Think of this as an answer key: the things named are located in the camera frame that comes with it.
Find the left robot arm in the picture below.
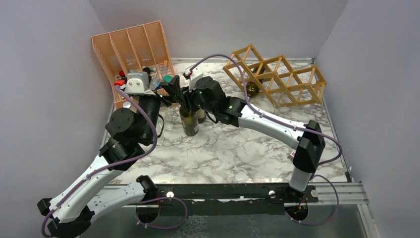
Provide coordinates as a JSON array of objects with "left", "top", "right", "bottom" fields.
[{"left": 37, "top": 75, "right": 180, "bottom": 238}]

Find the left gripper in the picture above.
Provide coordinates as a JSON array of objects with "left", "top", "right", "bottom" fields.
[{"left": 137, "top": 75, "right": 182, "bottom": 143}]

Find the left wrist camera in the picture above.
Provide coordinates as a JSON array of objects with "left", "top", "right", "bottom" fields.
[{"left": 114, "top": 71, "right": 155, "bottom": 95}]

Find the wooden wine rack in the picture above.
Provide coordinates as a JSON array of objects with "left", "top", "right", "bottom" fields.
[{"left": 223, "top": 44, "right": 327, "bottom": 108}]

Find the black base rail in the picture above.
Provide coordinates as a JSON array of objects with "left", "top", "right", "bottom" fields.
[{"left": 105, "top": 182, "right": 367, "bottom": 218}]

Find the green wine bottle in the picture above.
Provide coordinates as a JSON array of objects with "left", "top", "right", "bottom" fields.
[
  {"left": 196, "top": 109, "right": 207, "bottom": 123},
  {"left": 246, "top": 67, "right": 265, "bottom": 98},
  {"left": 179, "top": 106, "right": 199, "bottom": 136}
]

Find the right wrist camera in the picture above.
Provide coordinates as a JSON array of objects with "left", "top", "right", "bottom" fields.
[{"left": 183, "top": 66, "right": 204, "bottom": 92}]

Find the clear tall glass bottle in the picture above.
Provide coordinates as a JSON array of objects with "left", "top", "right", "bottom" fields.
[{"left": 158, "top": 107, "right": 174, "bottom": 131}]

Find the orange plastic file organizer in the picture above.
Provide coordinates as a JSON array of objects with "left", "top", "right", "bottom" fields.
[{"left": 91, "top": 21, "right": 175, "bottom": 109}]

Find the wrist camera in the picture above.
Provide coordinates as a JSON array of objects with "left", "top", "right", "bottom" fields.
[
  {"left": 114, "top": 71, "right": 155, "bottom": 95},
  {"left": 183, "top": 66, "right": 204, "bottom": 92}
]

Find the red black small bottle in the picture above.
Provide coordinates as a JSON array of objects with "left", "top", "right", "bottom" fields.
[{"left": 142, "top": 67, "right": 156, "bottom": 76}]

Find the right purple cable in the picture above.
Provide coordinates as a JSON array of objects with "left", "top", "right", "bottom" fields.
[{"left": 187, "top": 54, "right": 343, "bottom": 167}]

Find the clear glass bottle silver cap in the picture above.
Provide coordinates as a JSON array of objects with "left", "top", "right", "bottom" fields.
[{"left": 122, "top": 101, "right": 132, "bottom": 110}]

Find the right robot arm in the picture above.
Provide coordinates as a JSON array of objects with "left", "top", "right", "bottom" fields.
[{"left": 181, "top": 76, "right": 325, "bottom": 202}]

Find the green small box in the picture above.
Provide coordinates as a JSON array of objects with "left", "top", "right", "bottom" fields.
[{"left": 163, "top": 75, "right": 173, "bottom": 82}]

